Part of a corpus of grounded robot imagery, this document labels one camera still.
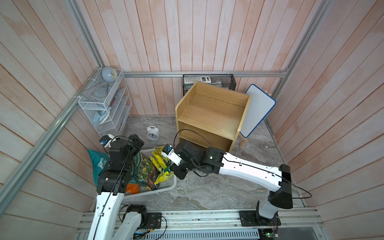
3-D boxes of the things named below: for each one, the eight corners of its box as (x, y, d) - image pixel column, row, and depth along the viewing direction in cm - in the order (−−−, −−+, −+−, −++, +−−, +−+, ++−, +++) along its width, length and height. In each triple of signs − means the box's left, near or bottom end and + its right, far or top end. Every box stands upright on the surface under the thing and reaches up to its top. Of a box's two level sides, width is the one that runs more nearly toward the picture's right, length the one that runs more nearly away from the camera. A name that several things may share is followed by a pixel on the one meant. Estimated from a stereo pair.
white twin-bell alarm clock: (148, 141, 107) (145, 133, 100) (150, 134, 111) (147, 125, 104) (159, 141, 107) (157, 133, 100) (160, 134, 111) (158, 125, 104)
